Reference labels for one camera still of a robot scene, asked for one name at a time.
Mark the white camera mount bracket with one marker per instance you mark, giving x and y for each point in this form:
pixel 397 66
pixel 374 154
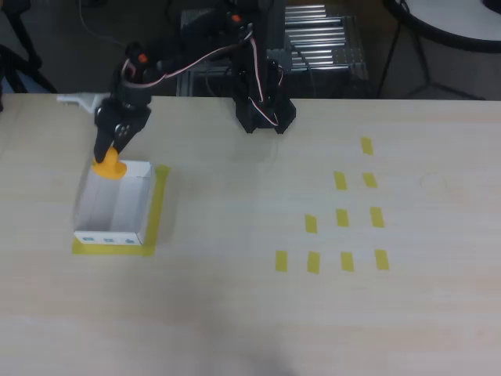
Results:
pixel 84 100

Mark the black office chair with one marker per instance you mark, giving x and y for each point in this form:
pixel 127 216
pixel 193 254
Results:
pixel 19 58

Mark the white cardboard box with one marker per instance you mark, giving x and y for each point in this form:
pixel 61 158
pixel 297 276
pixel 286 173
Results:
pixel 113 207

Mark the long yellow tape strip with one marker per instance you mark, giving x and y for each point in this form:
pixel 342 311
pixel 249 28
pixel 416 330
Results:
pixel 109 249
pixel 158 203

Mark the short yellow tape strip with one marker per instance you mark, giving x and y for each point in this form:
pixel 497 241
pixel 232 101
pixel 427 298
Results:
pixel 342 218
pixel 281 261
pixel 369 179
pixel 347 261
pixel 340 180
pixel 381 259
pixel 377 217
pixel 311 223
pixel 366 146
pixel 313 262

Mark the yellow rubber duck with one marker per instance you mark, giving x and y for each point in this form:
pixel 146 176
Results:
pixel 111 170

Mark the round white table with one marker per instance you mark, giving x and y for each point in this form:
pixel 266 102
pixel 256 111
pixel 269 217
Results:
pixel 450 19

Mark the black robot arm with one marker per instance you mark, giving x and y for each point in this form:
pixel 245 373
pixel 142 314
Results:
pixel 250 86

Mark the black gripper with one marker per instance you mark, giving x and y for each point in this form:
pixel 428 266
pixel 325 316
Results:
pixel 116 121

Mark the metal rack with aluminium rails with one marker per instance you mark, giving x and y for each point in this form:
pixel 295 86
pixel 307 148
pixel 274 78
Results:
pixel 325 43

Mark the black table leg frame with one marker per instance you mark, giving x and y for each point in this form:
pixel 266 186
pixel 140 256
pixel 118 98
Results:
pixel 424 70

